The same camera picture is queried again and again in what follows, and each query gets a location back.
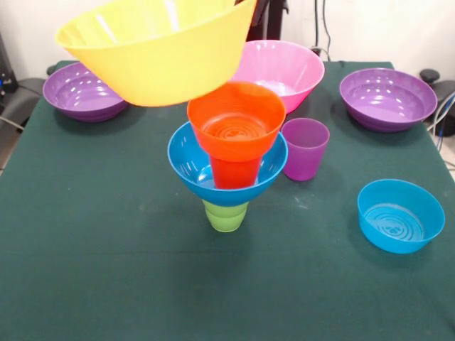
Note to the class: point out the orange plastic cup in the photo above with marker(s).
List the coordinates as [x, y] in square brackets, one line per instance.
[234, 174]

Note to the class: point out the orange plastic bowl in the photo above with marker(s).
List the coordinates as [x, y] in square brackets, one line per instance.
[234, 145]

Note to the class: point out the deep blue plastic bowl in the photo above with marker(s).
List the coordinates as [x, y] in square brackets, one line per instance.
[185, 167]

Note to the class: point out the yellow plastic bowl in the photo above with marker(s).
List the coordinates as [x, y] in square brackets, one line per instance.
[160, 71]

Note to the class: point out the green plastic cup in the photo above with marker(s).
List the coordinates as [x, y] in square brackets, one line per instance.
[224, 222]

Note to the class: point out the purple plastic cup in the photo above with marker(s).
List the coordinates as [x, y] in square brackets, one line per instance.
[307, 163]

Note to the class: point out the dark green table cloth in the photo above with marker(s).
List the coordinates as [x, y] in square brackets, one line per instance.
[227, 284]

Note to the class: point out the pink plastic bowl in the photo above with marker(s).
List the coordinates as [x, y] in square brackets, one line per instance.
[295, 67]

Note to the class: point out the purple plastic bowl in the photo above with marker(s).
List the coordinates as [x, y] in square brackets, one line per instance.
[78, 104]
[387, 108]

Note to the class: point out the low blue plastic bowl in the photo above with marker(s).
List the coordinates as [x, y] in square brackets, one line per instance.
[391, 239]

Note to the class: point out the black round knob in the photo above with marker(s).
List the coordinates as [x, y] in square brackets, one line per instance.
[429, 75]

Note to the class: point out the black device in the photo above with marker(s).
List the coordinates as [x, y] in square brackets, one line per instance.
[7, 81]

